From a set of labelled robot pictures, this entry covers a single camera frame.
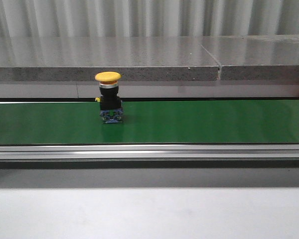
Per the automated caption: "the yellow mushroom push button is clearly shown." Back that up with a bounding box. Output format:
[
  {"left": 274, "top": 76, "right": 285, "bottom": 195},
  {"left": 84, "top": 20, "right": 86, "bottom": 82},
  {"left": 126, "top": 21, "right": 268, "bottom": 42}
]
[{"left": 95, "top": 71, "right": 123, "bottom": 123}]

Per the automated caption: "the green conveyor belt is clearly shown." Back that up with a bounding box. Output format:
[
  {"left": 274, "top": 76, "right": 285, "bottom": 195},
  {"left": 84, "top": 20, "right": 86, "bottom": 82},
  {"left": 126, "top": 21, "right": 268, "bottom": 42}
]
[{"left": 0, "top": 100, "right": 299, "bottom": 145}]

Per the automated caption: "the grey stone countertop slab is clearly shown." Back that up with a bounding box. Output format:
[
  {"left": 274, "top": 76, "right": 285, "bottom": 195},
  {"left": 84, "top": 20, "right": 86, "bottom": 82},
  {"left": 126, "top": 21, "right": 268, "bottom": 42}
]
[{"left": 0, "top": 35, "right": 299, "bottom": 84}]

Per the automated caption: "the white pleated curtain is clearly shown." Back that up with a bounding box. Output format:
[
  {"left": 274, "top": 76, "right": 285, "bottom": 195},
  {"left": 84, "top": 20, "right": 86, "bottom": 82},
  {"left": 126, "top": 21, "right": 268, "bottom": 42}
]
[{"left": 0, "top": 0, "right": 299, "bottom": 37}]

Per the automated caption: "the aluminium conveyor frame rail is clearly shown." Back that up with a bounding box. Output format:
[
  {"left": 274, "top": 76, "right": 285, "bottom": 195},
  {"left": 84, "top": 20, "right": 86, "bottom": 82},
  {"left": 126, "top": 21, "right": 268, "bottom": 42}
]
[{"left": 0, "top": 143, "right": 299, "bottom": 169}]

